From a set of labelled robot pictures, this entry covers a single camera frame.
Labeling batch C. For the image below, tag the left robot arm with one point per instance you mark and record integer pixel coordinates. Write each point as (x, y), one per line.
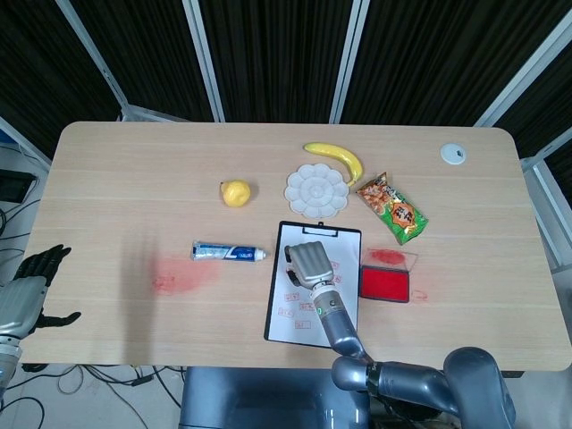
(6, 357)

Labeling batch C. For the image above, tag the yellow banana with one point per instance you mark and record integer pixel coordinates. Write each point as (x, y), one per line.
(344, 156)

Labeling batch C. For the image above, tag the yellow lemon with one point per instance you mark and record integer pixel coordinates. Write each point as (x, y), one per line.
(236, 193)

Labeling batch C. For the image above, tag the black box device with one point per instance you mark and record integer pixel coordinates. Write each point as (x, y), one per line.
(13, 183)

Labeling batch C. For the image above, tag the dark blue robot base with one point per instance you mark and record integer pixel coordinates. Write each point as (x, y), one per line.
(268, 397)

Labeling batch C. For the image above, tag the red ink pad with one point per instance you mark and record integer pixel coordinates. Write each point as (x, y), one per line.
(384, 286)

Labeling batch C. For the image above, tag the green orange snack bag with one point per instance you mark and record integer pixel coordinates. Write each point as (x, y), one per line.
(393, 207)

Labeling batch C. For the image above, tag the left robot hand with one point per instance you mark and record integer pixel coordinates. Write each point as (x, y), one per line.
(20, 304)

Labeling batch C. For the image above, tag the blue white toothpaste tube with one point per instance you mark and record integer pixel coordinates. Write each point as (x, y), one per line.
(223, 252)

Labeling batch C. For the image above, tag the white partition frame post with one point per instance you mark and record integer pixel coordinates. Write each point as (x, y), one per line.
(96, 67)
(523, 76)
(22, 138)
(203, 58)
(547, 187)
(350, 58)

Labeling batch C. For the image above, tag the white flower paint palette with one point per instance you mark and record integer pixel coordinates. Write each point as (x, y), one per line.
(317, 190)

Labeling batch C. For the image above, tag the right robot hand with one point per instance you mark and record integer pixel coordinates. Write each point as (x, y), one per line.
(313, 263)

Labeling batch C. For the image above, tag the white stamped paper sheet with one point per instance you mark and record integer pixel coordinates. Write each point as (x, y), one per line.
(348, 250)

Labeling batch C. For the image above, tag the black clipboard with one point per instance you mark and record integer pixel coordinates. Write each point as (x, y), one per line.
(333, 232)

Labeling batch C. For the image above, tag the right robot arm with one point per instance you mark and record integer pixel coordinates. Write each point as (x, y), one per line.
(339, 326)

